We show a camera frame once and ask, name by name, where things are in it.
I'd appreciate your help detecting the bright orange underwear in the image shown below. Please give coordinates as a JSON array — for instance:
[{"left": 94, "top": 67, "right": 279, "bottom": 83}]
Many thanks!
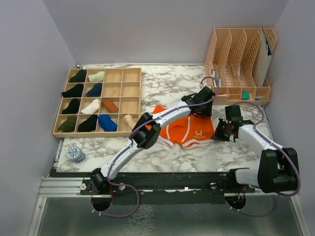
[{"left": 157, "top": 115, "right": 215, "bottom": 149}]

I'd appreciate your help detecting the rust brown underwear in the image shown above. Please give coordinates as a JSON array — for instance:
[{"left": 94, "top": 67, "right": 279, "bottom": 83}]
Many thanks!
[{"left": 101, "top": 98, "right": 119, "bottom": 113}]

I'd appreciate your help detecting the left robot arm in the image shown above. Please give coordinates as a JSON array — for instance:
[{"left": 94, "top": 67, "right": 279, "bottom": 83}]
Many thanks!
[{"left": 90, "top": 86, "right": 217, "bottom": 194}]

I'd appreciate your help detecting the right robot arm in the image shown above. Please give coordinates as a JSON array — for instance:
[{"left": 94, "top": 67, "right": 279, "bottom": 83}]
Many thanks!
[{"left": 214, "top": 104, "right": 301, "bottom": 196}]

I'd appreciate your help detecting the beige rolled underwear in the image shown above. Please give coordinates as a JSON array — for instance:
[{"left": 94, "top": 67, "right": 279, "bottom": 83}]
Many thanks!
[{"left": 123, "top": 114, "right": 136, "bottom": 131}]

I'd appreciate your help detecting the blue rolled underwear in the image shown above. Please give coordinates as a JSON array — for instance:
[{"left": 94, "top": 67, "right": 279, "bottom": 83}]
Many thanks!
[{"left": 98, "top": 115, "right": 118, "bottom": 132}]

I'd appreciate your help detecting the navy rolled underwear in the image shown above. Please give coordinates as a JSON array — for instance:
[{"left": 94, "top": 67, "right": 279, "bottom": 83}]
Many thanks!
[{"left": 86, "top": 83, "right": 102, "bottom": 97}]

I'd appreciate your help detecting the light green rolled underwear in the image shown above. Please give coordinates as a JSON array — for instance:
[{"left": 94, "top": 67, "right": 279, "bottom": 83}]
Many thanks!
[{"left": 88, "top": 71, "right": 105, "bottom": 83}]

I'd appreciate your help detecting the white rolled underwear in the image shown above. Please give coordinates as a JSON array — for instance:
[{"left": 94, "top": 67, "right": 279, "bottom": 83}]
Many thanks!
[{"left": 80, "top": 98, "right": 100, "bottom": 115}]

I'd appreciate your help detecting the black rolled underwear bottom row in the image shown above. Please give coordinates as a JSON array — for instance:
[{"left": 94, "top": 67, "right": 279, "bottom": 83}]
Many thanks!
[{"left": 77, "top": 115, "right": 97, "bottom": 132}]

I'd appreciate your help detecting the black rolled underwear top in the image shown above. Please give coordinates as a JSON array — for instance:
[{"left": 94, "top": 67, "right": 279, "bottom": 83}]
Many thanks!
[{"left": 69, "top": 69, "right": 87, "bottom": 83}]

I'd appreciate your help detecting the black rolled underwear second row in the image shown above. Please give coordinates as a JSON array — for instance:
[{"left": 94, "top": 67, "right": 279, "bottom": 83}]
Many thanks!
[{"left": 62, "top": 84, "right": 84, "bottom": 98}]

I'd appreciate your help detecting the black rolled underwear third row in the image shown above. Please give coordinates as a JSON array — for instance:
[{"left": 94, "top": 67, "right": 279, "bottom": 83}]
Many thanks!
[{"left": 61, "top": 98, "right": 80, "bottom": 115}]

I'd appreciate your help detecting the dark green rolled underwear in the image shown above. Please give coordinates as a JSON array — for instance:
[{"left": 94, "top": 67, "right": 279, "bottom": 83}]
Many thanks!
[{"left": 58, "top": 117, "right": 77, "bottom": 133}]

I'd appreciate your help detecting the green object in rack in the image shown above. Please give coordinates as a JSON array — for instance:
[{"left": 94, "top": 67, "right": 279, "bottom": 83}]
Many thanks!
[{"left": 241, "top": 92, "right": 251, "bottom": 100}]

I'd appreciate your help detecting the pink plastic file rack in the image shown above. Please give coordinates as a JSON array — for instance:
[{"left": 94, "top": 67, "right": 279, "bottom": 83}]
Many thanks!
[{"left": 204, "top": 28, "right": 271, "bottom": 105}]

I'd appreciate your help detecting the white board in rack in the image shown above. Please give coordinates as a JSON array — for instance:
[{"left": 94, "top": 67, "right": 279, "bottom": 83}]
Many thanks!
[{"left": 252, "top": 27, "right": 273, "bottom": 87}]

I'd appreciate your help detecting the wooden compartment organizer tray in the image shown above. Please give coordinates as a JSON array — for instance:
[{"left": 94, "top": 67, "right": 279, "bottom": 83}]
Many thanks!
[{"left": 53, "top": 68, "right": 142, "bottom": 138}]

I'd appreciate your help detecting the blue white round tin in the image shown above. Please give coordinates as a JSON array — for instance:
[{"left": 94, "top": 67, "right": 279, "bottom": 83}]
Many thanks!
[{"left": 66, "top": 146, "right": 85, "bottom": 163}]

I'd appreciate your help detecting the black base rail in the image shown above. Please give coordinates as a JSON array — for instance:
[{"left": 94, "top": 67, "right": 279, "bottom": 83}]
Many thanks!
[{"left": 51, "top": 170, "right": 255, "bottom": 206}]

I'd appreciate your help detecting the aluminium extrusion rail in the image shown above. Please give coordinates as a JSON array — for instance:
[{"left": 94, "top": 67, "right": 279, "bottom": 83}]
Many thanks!
[{"left": 36, "top": 175, "right": 301, "bottom": 197}]

